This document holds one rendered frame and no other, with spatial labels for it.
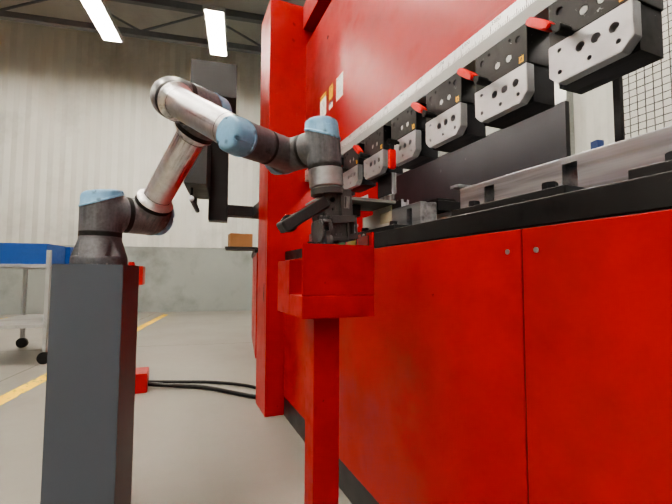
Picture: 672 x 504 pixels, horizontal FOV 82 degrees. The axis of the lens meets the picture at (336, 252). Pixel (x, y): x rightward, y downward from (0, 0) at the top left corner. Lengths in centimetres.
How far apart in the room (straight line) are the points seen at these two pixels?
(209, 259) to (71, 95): 412
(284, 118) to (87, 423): 169
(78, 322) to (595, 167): 128
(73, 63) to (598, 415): 979
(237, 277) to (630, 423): 800
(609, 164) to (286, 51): 197
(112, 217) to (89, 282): 20
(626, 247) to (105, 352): 121
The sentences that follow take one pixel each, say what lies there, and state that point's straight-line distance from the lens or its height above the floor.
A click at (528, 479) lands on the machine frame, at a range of 81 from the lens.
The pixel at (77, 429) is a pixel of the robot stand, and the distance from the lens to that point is 136.
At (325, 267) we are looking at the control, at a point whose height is 76.
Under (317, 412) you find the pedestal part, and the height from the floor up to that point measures 45.
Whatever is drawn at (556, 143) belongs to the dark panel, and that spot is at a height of 120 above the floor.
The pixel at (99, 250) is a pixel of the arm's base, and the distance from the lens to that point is 131.
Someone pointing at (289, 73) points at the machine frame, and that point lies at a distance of 242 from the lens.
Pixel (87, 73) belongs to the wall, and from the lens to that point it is 976.
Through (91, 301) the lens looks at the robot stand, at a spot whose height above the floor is 67.
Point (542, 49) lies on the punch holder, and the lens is 102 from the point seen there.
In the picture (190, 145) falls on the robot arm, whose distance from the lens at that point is 125.
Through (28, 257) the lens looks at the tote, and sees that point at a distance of 423.
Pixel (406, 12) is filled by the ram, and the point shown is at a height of 159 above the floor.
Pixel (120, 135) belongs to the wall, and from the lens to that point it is 915.
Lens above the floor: 75
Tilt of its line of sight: 3 degrees up
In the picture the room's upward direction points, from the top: straight up
